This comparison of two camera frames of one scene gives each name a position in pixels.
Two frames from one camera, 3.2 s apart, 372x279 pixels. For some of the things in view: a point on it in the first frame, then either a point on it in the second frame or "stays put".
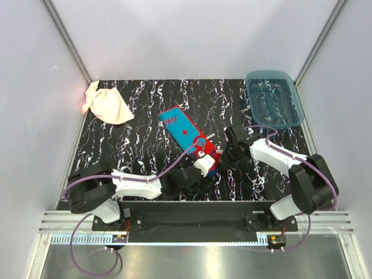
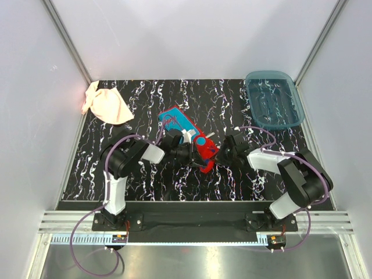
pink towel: (106, 104) stays put
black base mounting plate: (196, 217) stays put
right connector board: (276, 241) stays put
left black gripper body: (200, 187) → (185, 153)
